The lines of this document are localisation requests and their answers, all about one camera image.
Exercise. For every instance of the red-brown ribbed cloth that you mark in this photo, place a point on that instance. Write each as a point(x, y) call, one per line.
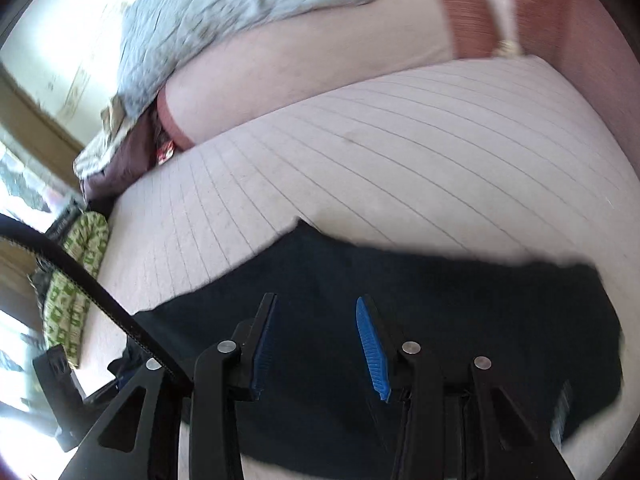
point(465, 10)

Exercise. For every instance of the beige patterned cloth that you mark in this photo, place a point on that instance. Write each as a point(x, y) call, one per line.
point(100, 145)

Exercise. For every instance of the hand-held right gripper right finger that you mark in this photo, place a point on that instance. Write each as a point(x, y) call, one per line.
point(372, 350)

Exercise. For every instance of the grey quilted blanket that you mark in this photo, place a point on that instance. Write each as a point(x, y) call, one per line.
point(210, 20)

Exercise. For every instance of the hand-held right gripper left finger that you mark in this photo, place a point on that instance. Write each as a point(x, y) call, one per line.
point(263, 345)

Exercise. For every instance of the maroon cloth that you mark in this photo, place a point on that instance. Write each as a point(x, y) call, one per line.
point(125, 160)

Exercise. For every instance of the dark navy pants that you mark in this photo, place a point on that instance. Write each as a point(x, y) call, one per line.
point(450, 320)

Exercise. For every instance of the wooden door frame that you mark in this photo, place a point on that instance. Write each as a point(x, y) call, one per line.
point(30, 115)

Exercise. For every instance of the white striped bed sheet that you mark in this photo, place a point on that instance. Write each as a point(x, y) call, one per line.
point(400, 160)

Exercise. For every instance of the pale pink pillow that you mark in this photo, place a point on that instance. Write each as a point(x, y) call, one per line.
point(300, 70)

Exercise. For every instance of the green patterned cloth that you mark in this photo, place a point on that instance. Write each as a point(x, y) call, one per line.
point(75, 270)

